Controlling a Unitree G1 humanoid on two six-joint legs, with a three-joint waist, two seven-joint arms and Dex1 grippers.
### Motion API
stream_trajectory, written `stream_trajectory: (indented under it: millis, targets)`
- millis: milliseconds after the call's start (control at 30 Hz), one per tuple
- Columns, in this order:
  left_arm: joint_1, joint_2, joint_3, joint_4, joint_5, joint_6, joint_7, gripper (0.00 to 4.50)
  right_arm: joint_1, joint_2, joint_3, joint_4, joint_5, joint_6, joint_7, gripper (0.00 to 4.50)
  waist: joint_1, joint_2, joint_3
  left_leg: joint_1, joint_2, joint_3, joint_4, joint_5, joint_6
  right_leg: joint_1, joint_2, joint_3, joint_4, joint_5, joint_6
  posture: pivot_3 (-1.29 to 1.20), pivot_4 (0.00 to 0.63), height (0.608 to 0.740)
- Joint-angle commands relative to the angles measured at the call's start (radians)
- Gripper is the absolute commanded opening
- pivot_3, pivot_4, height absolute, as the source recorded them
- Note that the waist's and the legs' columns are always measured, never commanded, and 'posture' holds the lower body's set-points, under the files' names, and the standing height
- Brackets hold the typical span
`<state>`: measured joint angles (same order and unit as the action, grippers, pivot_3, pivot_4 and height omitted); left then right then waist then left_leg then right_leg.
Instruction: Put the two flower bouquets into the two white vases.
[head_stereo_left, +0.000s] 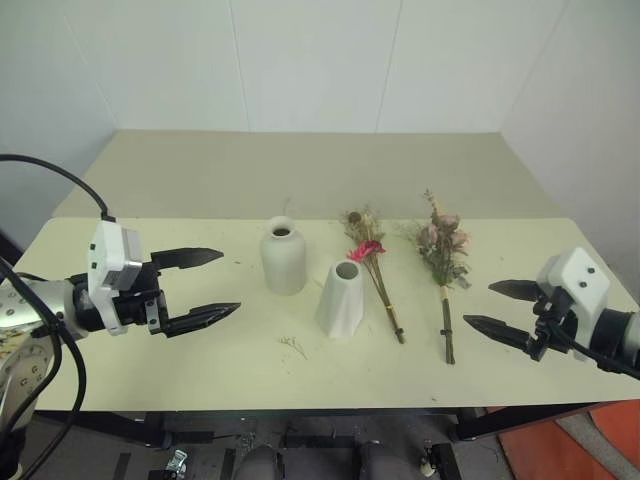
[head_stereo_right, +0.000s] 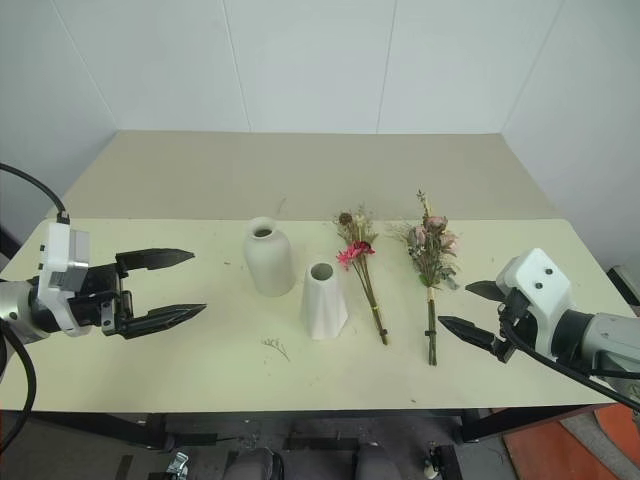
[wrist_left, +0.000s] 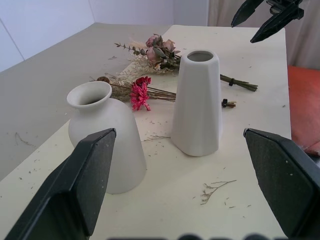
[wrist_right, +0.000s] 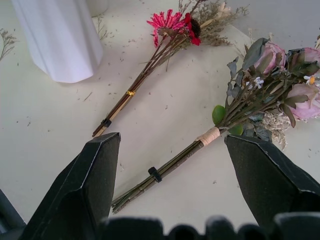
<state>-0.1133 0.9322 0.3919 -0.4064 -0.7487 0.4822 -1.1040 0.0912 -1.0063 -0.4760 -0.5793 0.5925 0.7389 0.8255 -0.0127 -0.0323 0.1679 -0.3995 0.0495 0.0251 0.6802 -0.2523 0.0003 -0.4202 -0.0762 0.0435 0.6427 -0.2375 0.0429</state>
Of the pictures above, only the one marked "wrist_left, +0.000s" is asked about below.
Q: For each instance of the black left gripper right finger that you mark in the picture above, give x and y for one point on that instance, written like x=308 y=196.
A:
x=282 y=180

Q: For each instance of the dried red flower bouquet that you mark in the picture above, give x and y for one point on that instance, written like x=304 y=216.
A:
x=140 y=96

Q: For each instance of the branched dried twig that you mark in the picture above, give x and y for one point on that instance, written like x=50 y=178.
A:
x=220 y=184

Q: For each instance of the white flared-neck ceramic vase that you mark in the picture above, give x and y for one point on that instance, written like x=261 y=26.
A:
x=125 y=130

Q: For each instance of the dried pink rose bouquet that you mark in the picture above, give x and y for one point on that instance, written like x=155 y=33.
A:
x=153 y=54

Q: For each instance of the orange red cushion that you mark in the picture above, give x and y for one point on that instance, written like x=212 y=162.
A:
x=303 y=105

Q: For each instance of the thin dried grass sprig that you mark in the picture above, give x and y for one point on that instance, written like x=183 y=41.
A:
x=156 y=137

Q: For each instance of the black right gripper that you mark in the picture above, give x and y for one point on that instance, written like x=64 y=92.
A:
x=282 y=4

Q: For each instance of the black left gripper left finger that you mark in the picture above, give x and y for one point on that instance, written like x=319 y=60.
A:
x=75 y=180

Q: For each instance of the white faceted tall ceramic vase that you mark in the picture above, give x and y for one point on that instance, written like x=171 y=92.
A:
x=197 y=107

